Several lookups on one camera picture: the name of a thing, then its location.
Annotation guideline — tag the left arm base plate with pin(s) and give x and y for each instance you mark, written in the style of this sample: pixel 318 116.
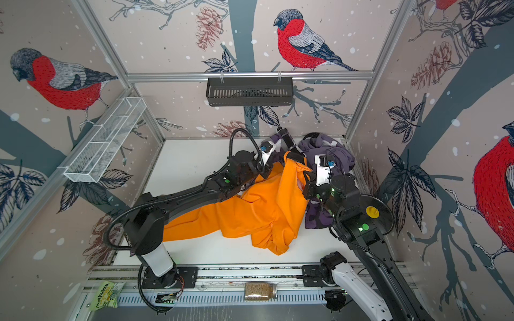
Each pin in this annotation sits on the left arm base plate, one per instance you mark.
pixel 177 278

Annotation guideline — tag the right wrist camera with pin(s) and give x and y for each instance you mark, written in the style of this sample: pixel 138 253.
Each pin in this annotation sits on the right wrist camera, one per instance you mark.
pixel 324 165

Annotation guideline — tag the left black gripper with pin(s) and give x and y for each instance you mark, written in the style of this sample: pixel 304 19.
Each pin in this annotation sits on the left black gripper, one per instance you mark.
pixel 265 173

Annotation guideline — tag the black perforated metal shelf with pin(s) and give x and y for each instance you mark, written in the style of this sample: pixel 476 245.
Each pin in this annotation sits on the black perforated metal shelf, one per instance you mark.
pixel 250 91

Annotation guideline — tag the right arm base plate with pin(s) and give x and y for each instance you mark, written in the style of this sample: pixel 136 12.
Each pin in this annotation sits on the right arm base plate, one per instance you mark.
pixel 314 276

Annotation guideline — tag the black spool yellow hub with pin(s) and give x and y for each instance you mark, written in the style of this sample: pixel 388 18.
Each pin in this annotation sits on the black spool yellow hub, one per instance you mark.
pixel 378 212

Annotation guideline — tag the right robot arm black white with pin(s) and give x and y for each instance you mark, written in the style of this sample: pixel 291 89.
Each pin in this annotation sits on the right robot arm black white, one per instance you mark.
pixel 362 222

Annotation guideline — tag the plain purple garment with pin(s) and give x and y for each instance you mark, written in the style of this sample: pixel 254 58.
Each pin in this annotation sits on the plain purple garment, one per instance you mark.
pixel 316 143

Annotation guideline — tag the jar of grains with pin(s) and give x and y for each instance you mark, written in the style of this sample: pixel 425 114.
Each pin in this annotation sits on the jar of grains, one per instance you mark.
pixel 260 291

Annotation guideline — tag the orange trousers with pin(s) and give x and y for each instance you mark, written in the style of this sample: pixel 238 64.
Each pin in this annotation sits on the orange trousers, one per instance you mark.
pixel 271 211

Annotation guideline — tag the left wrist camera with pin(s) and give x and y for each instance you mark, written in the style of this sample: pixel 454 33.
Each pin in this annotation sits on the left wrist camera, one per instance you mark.
pixel 267 148

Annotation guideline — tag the horizontal aluminium frame bar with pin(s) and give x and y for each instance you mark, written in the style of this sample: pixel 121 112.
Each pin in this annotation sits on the horizontal aluminium frame bar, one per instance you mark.
pixel 341 75

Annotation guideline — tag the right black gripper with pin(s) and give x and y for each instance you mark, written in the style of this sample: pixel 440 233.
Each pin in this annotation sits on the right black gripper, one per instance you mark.
pixel 310 191

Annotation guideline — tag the white wire mesh basket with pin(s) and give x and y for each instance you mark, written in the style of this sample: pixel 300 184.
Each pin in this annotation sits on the white wire mesh basket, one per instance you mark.
pixel 95 158

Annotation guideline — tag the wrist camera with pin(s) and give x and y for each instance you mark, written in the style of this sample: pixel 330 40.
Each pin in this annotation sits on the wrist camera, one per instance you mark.
pixel 324 165
pixel 267 148

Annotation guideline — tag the green snack bag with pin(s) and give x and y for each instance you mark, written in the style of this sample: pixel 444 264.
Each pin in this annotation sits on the green snack bag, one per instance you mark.
pixel 107 295

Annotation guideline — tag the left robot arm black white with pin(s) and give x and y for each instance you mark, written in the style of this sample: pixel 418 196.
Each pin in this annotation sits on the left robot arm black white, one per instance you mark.
pixel 140 230

